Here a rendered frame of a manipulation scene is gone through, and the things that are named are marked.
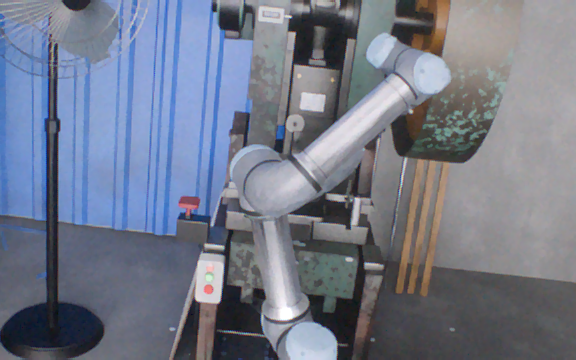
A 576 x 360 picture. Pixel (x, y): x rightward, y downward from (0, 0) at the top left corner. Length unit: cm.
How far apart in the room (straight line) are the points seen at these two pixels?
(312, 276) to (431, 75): 91
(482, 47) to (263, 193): 71
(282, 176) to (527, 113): 231
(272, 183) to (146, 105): 209
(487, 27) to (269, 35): 62
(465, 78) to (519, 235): 204
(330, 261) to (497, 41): 81
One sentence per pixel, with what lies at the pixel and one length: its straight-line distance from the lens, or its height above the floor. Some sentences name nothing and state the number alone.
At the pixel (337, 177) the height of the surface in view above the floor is 90.
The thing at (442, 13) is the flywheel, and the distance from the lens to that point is 209.
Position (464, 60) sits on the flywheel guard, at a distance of 177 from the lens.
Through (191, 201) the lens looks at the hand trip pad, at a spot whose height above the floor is 76.
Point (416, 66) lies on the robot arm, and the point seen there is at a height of 131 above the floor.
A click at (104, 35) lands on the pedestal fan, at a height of 116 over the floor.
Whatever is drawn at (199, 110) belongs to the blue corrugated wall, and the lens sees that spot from 336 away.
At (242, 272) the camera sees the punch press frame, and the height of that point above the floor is 55.
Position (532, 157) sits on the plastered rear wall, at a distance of 360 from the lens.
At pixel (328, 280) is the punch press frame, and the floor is 55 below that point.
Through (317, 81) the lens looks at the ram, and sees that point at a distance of 207.
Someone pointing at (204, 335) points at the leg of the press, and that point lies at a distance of 216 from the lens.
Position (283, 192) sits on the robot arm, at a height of 104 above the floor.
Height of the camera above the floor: 151
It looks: 19 degrees down
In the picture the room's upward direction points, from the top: 7 degrees clockwise
